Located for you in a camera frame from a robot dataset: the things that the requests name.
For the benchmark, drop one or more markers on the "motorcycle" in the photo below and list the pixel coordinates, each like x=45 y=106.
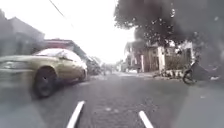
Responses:
x=196 y=71

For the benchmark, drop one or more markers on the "robot's own part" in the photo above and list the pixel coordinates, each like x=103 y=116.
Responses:
x=145 y=119
x=75 y=114

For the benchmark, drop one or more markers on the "grey asphalt road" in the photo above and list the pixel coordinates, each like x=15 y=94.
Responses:
x=123 y=96

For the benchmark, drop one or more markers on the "building with white pillars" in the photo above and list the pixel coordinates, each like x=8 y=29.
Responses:
x=156 y=56

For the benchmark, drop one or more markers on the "grey building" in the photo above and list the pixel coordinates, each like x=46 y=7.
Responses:
x=20 y=38

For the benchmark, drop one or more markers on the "large dark tree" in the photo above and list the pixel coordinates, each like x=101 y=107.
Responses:
x=160 y=20

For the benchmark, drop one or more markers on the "gold car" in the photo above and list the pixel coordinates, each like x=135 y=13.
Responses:
x=50 y=68

